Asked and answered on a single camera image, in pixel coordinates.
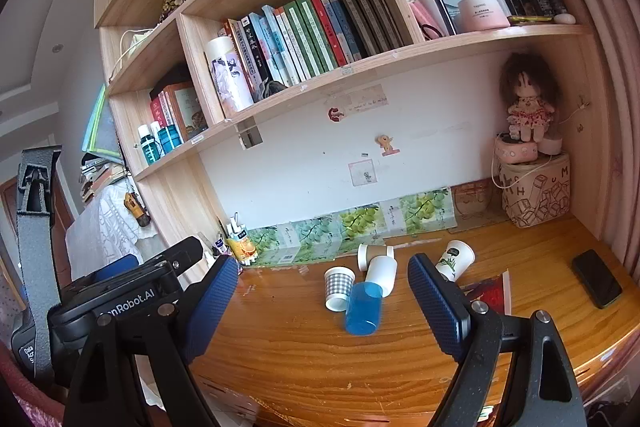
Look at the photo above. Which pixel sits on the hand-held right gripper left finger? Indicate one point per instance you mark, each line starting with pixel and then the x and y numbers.
pixel 212 302

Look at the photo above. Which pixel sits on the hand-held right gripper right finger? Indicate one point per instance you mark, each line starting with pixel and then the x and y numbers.
pixel 440 307

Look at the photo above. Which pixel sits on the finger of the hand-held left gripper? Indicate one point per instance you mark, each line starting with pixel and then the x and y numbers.
pixel 177 254
pixel 117 266

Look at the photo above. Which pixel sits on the blue translucent plastic cup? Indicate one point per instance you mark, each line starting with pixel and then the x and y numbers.
pixel 364 307

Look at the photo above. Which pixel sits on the white cup with plant print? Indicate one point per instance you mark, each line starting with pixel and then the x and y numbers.
pixel 454 260

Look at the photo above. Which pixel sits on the plain white paper cup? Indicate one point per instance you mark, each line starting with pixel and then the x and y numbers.
pixel 381 273

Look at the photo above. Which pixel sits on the brown paper cup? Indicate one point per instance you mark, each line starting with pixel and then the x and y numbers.
pixel 371 252

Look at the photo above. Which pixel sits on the checked paper cup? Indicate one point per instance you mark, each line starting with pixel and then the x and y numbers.
pixel 338 289

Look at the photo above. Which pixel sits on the white lace cloth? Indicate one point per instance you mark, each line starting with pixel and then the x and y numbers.
pixel 107 229

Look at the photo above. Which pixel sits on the red booklet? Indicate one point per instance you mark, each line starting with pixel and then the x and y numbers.
pixel 487 293

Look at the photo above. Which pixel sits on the yellow printed carton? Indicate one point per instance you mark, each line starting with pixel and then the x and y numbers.
pixel 245 249

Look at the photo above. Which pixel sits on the green leaf tissue pack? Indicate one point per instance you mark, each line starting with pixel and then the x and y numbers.
pixel 317 233
pixel 361 222
pixel 272 247
pixel 425 208

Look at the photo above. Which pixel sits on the stack of books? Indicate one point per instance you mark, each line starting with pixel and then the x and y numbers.
pixel 100 174

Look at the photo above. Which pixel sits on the brown printed paper package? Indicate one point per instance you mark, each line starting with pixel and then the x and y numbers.
pixel 471 202

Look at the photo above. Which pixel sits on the teal bottle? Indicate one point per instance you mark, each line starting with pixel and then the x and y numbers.
pixel 150 148
pixel 169 138

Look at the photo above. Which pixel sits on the green framed board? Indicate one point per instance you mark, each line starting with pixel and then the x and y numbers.
pixel 100 122

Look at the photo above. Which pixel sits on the red book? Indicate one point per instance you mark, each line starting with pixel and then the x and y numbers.
pixel 159 111

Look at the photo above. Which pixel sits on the beige printed storage box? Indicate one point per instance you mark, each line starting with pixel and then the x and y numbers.
pixel 537 197

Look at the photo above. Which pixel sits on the brown illustrated book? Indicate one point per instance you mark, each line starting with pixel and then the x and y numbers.
pixel 186 107

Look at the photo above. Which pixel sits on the square paper note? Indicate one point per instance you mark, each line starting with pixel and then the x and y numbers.
pixel 361 172

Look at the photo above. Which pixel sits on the black smartphone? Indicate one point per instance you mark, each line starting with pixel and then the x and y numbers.
pixel 597 278

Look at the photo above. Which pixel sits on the pink dotted speaker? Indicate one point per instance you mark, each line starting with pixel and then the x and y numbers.
pixel 516 150

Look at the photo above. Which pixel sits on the white printed tube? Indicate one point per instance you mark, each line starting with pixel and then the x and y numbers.
pixel 227 74

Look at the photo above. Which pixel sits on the small white round device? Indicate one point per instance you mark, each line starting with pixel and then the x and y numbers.
pixel 553 146

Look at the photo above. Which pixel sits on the taped paper label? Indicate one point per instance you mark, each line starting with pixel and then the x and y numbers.
pixel 366 99

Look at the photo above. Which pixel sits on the brown-haired rag doll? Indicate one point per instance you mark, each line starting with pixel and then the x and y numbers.
pixel 527 99

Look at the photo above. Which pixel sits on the wooden bookshelf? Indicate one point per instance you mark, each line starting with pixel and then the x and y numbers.
pixel 280 22

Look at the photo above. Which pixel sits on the row of green and blue books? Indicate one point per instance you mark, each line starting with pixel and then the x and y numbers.
pixel 310 32

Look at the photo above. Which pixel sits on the pink pouch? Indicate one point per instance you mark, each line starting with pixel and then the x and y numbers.
pixel 422 18

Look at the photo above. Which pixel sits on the pink cosmetic jar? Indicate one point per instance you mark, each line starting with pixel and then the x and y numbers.
pixel 482 13

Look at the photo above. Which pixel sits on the flat gold tin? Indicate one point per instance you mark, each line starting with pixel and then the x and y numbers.
pixel 531 19

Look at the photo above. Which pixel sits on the metal shelf bracket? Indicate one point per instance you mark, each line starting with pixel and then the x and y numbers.
pixel 250 134

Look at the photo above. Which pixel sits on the orange bear wall sticker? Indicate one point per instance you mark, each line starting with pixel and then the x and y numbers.
pixel 386 145

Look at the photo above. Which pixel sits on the red wall sticker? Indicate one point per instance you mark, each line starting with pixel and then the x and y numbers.
pixel 335 113

